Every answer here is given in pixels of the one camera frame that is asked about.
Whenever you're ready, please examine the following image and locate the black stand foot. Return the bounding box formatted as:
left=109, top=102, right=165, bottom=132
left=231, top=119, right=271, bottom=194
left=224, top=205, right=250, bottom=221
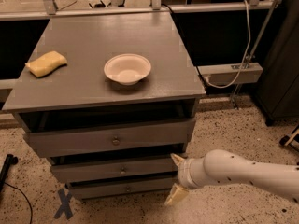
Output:
left=0, top=154, right=19, bottom=192

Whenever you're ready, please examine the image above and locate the blue tape cross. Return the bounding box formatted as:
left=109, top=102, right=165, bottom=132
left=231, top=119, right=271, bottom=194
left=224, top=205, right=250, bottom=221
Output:
left=54, top=189, right=73, bottom=220

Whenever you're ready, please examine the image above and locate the dark cabinet at right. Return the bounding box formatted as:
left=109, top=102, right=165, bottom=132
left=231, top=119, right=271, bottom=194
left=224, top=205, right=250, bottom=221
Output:
left=253, top=0, right=299, bottom=126

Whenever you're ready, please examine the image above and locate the grey top drawer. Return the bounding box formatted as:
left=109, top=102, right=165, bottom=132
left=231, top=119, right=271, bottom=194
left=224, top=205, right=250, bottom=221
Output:
left=24, top=119, right=195, bottom=158

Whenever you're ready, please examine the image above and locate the slanted metal pole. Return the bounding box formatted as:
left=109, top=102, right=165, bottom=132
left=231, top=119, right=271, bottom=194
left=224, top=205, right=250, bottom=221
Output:
left=230, top=0, right=279, bottom=110

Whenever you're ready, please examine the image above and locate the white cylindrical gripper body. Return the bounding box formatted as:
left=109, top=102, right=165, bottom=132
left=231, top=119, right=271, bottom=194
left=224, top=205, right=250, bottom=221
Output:
left=178, top=158, right=202, bottom=189

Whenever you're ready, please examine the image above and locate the black caster wheel frame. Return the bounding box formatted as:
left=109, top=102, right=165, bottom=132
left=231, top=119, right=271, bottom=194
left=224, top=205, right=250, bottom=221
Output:
left=279, top=125, right=299, bottom=152

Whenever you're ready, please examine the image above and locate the yellow sponge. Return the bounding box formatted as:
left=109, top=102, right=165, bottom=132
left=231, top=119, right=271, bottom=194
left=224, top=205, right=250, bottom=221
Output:
left=25, top=51, right=67, bottom=77

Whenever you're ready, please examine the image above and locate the black floor cable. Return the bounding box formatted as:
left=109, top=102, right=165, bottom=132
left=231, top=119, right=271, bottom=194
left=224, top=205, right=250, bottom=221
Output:
left=3, top=181, right=34, bottom=224

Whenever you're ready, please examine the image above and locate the white cable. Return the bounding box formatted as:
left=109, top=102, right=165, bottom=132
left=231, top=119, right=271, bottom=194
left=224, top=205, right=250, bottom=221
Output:
left=202, top=0, right=252, bottom=90

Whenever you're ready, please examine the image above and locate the grey wooden drawer cabinet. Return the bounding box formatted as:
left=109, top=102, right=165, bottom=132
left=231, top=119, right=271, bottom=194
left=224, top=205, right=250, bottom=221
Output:
left=4, top=13, right=205, bottom=187

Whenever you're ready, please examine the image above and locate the white paper bowl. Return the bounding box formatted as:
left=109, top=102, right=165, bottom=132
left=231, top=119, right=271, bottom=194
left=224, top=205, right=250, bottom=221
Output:
left=104, top=54, right=151, bottom=85

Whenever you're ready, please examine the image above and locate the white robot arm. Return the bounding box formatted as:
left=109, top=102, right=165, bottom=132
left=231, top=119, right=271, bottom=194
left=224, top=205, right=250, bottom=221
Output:
left=165, top=149, right=299, bottom=205

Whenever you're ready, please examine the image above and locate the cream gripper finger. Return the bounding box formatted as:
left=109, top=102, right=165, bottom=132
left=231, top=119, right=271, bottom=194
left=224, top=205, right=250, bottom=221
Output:
left=171, top=153, right=185, bottom=166
left=164, top=184, right=189, bottom=205

